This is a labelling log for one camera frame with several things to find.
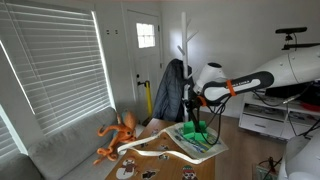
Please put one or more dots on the dark puffer jacket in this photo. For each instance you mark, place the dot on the dark puffer jacket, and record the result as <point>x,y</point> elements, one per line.
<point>170,91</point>

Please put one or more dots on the black camera on stand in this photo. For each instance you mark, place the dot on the black camera on stand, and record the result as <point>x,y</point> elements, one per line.
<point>293,36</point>

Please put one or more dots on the white printed tote bag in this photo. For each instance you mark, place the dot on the white printed tote bag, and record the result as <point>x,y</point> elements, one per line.
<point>196,143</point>

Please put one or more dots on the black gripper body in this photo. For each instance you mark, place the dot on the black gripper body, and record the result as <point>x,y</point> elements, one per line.
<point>192,105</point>

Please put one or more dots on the white window blinds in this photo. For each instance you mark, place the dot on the white window blinds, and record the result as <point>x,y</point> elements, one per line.
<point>56,66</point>

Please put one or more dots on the green plastic box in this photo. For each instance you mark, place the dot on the green plastic box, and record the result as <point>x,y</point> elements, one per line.
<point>194,130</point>

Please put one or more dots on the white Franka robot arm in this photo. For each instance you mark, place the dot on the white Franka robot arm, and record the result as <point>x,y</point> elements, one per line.
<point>286,70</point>

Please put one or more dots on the small dark figure sticker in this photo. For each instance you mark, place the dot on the small dark figure sticker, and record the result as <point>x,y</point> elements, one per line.
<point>149,174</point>

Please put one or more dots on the small round sticker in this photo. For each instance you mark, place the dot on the small round sticker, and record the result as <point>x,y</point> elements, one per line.
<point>163,156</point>
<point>163,147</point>

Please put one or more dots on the grey sofa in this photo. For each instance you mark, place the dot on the grey sofa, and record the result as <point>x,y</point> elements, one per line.
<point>66,150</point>

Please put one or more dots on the orange octopus plush toy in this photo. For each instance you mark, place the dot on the orange octopus plush toy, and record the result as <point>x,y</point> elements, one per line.
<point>120,133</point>

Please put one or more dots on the white coat rack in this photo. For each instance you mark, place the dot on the white coat rack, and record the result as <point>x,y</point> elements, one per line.
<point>184,66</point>

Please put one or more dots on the snowman sticker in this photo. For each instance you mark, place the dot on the snowman sticker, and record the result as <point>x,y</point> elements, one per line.
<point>126,168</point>

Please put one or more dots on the white door with window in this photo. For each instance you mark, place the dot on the white door with window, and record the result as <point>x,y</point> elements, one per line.
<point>145,63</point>

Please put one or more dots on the white shelf cabinet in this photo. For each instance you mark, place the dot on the white shelf cabinet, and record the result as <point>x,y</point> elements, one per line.
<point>276,120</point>

